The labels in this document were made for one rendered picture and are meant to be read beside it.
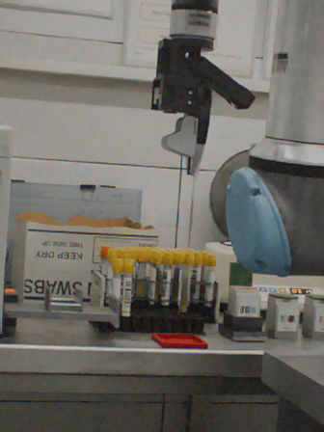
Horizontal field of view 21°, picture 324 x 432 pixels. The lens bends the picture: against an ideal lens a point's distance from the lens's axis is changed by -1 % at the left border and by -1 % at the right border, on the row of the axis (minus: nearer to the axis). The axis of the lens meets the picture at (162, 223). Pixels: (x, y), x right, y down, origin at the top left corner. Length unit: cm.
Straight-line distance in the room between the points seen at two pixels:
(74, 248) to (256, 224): 68
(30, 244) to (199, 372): 43
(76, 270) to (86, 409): 50
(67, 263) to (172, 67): 40
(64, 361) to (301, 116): 51
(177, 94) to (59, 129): 56
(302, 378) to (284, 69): 34
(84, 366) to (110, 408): 74
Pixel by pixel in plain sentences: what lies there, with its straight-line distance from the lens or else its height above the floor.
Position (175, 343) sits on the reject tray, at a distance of 129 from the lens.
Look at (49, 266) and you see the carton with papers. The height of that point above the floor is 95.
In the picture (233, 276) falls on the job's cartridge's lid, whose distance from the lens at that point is 144.
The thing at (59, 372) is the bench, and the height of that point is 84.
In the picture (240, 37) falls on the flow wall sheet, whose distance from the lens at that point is 200.
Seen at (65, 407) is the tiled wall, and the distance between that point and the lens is 198.
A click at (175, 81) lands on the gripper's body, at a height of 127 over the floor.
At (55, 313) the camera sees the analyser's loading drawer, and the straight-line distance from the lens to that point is 129.
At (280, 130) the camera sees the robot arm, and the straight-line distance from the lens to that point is 97.
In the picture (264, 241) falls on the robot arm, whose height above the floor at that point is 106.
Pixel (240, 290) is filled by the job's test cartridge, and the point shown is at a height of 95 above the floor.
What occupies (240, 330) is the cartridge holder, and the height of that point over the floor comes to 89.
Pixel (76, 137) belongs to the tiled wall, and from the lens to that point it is 191.
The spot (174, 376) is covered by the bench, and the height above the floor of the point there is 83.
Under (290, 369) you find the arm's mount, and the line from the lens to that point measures 104.
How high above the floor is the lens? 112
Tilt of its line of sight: 3 degrees down
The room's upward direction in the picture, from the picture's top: 4 degrees clockwise
